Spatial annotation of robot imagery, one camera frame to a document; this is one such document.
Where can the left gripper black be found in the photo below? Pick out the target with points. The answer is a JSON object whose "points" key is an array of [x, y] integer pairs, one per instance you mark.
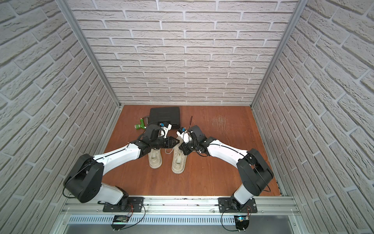
{"points": [[167, 142]]}

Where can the black plastic tool case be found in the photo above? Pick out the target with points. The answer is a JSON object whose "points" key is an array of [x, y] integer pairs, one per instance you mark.
{"points": [[170, 115]]}

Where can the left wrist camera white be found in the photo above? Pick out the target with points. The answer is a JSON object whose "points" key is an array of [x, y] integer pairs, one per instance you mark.
{"points": [[165, 127]]}

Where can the aluminium front rail frame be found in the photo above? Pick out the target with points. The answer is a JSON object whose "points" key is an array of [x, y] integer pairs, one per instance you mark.
{"points": [[182, 215]]}

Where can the right corner aluminium post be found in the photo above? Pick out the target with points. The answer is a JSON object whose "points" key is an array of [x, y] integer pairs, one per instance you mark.
{"points": [[300, 6]]}

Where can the corner aluminium post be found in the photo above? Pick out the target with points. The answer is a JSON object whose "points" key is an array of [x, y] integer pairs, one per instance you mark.
{"points": [[68, 14], [300, 6]]}

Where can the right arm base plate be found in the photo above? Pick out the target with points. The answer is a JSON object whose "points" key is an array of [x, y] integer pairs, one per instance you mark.
{"points": [[230, 204]]}

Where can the controller board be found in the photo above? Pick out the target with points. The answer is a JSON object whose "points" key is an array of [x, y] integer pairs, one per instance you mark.
{"points": [[120, 222], [241, 222]]}

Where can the beige sneaker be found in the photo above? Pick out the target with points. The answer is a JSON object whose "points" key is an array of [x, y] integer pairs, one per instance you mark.
{"points": [[155, 158], [179, 159]]}

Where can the left corner aluminium post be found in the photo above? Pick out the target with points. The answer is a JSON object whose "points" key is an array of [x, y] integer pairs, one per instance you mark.
{"points": [[68, 14]]}

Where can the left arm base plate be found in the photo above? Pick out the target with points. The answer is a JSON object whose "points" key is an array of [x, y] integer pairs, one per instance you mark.
{"points": [[128, 205]]}

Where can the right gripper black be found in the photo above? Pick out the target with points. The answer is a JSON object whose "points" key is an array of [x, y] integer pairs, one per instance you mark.
{"points": [[183, 146]]}

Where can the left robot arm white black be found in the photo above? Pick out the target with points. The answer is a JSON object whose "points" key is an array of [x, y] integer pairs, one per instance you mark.
{"points": [[84, 181]]}

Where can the right controller board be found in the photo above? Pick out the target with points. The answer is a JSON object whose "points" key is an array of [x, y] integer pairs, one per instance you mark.
{"points": [[241, 222]]}

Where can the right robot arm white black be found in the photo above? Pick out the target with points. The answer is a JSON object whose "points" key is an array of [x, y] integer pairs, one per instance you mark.
{"points": [[254, 171]]}

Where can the green handled tool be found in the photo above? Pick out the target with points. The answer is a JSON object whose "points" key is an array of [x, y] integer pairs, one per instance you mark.
{"points": [[143, 123]]}

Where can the left controller board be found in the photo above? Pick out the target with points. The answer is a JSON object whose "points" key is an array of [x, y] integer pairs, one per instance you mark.
{"points": [[120, 222]]}

